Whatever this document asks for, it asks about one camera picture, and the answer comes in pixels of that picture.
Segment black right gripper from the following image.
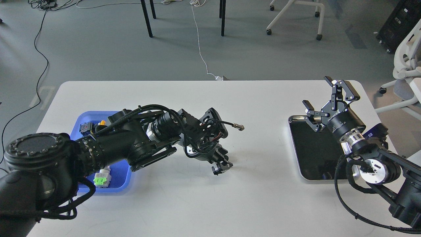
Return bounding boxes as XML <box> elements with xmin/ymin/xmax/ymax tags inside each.
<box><xmin>302</xmin><ymin>76</ymin><xmax>366</xmax><ymax>142</ymax></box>

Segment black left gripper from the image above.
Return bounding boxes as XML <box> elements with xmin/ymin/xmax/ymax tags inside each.
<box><xmin>178</xmin><ymin>137</ymin><xmax>233</xmax><ymax>174</ymax></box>

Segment small black gear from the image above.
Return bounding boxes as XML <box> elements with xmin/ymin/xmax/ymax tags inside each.
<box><xmin>212</xmin><ymin>167</ymin><xmax>220</xmax><ymax>175</ymax></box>

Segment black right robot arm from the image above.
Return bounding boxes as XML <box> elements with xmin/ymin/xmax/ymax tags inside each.
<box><xmin>303</xmin><ymin>76</ymin><xmax>421</xmax><ymax>234</ymax></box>

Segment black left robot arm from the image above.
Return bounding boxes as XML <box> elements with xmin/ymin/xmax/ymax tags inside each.
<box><xmin>0</xmin><ymin>104</ymin><xmax>244</xmax><ymax>237</ymax></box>

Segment silver metal tray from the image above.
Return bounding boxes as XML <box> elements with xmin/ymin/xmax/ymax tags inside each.
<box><xmin>288</xmin><ymin>115</ymin><xmax>343</xmax><ymax>182</ymax></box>

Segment blue plastic tray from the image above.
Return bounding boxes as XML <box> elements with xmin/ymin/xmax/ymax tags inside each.
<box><xmin>70</xmin><ymin>111</ymin><xmax>132</xmax><ymax>195</ymax></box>

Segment white office chair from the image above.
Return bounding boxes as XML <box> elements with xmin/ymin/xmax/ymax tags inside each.
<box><xmin>374</xmin><ymin>20</ymin><xmax>421</xmax><ymax>158</ymax></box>

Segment white chair base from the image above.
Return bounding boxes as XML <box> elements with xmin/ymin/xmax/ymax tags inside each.
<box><xmin>266</xmin><ymin>0</ymin><xmax>325</xmax><ymax>41</ymax></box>

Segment black equipment case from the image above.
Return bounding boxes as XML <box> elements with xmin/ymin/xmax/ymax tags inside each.
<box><xmin>376</xmin><ymin>0</ymin><xmax>421</xmax><ymax>54</ymax></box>

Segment black table legs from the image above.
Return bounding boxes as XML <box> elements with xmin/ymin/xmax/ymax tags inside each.
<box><xmin>140</xmin><ymin>0</ymin><xmax>227</xmax><ymax>38</ymax></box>

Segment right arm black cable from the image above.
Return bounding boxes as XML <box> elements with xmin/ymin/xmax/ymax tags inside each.
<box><xmin>334</xmin><ymin>155</ymin><xmax>421</xmax><ymax>235</ymax></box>

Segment green white selector switch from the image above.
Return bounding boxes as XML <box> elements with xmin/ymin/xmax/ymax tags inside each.
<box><xmin>93</xmin><ymin>166</ymin><xmax>112</xmax><ymax>188</ymax></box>

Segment white floor cable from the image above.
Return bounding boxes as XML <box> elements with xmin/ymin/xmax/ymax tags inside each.
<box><xmin>76</xmin><ymin>0</ymin><xmax>227</xmax><ymax>81</ymax></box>

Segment black floor cable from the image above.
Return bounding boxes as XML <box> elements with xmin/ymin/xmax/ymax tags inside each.
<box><xmin>0</xmin><ymin>0</ymin><xmax>78</xmax><ymax>178</ymax></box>

